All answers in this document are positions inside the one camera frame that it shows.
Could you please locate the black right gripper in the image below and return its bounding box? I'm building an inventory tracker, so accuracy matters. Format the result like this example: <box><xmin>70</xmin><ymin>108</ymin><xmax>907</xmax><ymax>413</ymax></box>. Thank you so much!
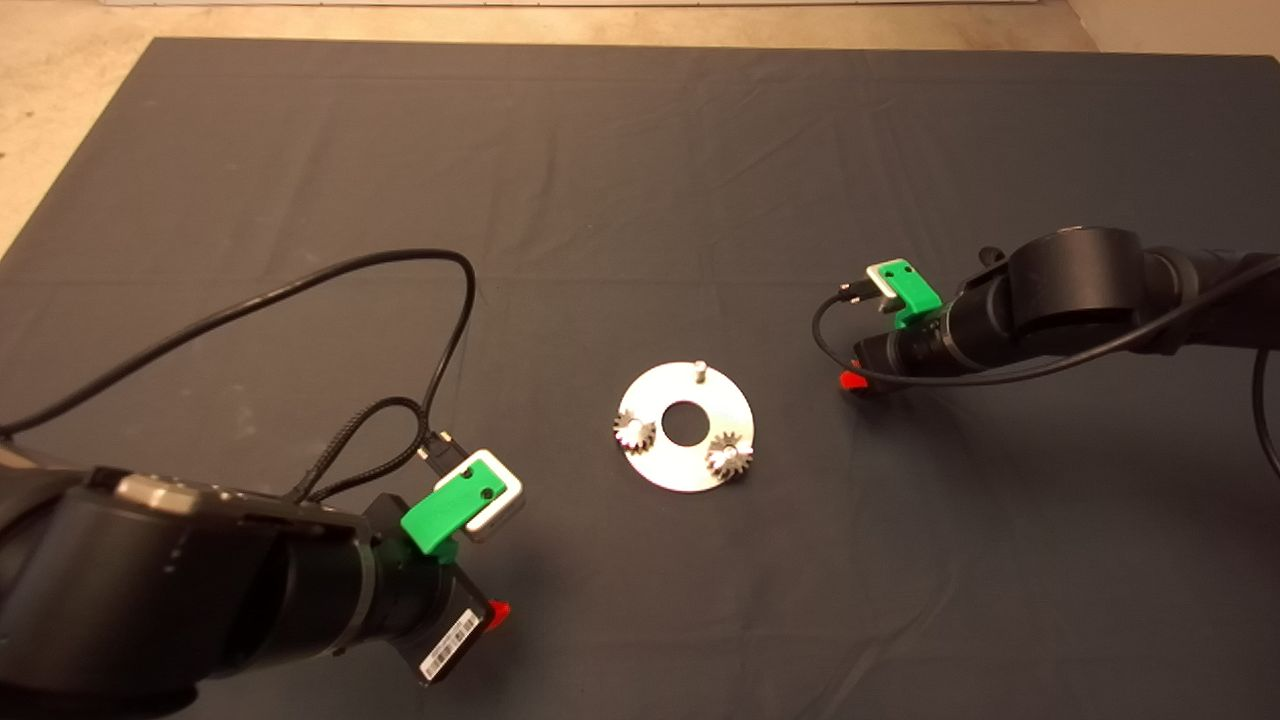
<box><xmin>840</xmin><ymin>293</ymin><xmax>987</xmax><ymax>394</ymax></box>

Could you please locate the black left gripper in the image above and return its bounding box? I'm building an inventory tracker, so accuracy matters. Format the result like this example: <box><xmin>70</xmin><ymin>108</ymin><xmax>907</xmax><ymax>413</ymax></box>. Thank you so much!
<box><xmin>362</xmin><ymin>494</ymin><xmax>512</xmax><ymax>687</ymax></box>

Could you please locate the steel planetary gear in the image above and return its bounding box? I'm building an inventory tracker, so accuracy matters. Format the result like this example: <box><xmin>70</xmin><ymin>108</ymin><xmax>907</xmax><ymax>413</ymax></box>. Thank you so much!
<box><xmin>705</xmin><ymin>431</ymin><xmax>756</xmax><ymax>481</ymax></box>
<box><xmin>612</xmin><ymin>410</ymin><xmax>658</xmax><ymax>457</ymax></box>

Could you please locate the round metal carrier plate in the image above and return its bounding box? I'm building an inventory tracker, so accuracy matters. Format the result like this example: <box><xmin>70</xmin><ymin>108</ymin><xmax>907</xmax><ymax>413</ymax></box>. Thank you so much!
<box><xmin>615</xmin><ymin>360</ymin><xmax>755</xmax><ymax>493</ymax></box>

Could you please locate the dark grey table cloth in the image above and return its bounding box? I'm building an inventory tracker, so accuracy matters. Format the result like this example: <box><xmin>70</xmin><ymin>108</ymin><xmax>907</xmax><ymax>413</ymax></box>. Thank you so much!
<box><xmin>0</xmin><ymin>38</ymin><xmax>1280</xmax><ymax>720</ymax></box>

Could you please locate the right smooth black camera cable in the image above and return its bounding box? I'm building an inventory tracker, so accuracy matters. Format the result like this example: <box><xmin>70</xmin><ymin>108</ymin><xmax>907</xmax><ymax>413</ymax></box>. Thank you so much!
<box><xmin>811</xmin><ymin>255</ymin><xmax>1280</xmax><ymax>481</ymax></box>

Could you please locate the smooth black camera cable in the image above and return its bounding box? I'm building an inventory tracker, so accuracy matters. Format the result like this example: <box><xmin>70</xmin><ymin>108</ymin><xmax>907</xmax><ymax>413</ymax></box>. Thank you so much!
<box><xmin>0</xmin><ymin>249</ymin><xmax>478</xmax><ymax>473</ymax></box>
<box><xmin>811</xmin><ymin>255</ymin><xmax>1280</xmax><ymax>481</ymax></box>

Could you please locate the left silver camera box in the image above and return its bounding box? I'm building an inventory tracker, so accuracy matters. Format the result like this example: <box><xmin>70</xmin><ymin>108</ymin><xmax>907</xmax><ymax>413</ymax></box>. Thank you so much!
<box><xmin>435</xmin><ymin>450</ymin><xmax>526</xmax><ymax>545</ymax></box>

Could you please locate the silver camera box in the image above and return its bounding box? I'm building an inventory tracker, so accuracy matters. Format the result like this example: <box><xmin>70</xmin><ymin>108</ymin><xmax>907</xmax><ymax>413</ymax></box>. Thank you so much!
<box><xmin>866</xmin><ymin>259</ymin><xmax>913</xmax><ymax>303</ymax></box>
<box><xmin>435</xmin><ymin>450</ymin><xmax>526</xmax><ymax>545</ymax></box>

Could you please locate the right silver camera box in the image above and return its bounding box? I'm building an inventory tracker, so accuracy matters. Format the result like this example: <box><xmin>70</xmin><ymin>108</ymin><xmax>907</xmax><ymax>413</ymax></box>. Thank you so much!
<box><xmin>866</xmin><ymin>259</ymin><xmax>913</xmax><ymax>303</ymax></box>

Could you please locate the right green camera mount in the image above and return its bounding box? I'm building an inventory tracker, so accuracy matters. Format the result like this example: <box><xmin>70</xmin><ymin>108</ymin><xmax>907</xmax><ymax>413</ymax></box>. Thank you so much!
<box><xmin>888</xmin><ymin>262</ymin><xmax>944</xmax><ymax>330</ymax></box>

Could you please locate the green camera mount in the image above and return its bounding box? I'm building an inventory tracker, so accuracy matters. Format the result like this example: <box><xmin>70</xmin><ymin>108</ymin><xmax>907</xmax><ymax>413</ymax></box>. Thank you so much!
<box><xmin>888</xmin><ymin>262</ymin><xmax>944</xmax><ymax>330</ymax></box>
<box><xmin>400</xmin><ymin>470</ymin><xmax>501</xmax><ymax>563</ymax></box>

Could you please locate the left green camera mount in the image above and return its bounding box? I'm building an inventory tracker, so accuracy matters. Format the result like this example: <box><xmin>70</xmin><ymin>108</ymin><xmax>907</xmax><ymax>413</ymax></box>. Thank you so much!
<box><xmin>400</xmin><ymin>470</ymin><xmax>501</xmax><ymax>563</ymax></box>

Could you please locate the left smooth black camera cable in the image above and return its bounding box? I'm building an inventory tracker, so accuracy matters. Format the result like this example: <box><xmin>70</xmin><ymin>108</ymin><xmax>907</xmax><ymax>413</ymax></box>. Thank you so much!
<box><xmin>0</xmin><ymin>249</ymin><xmax>478</xmax><ymax>473</ymax></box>

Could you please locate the left thin braided cable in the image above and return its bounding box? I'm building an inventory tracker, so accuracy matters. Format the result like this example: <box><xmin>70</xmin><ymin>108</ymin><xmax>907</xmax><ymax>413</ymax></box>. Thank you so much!
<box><xmin>288</xmin><ymin>397</ymin><xmax>432</xmax><ymax>505</ymax></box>

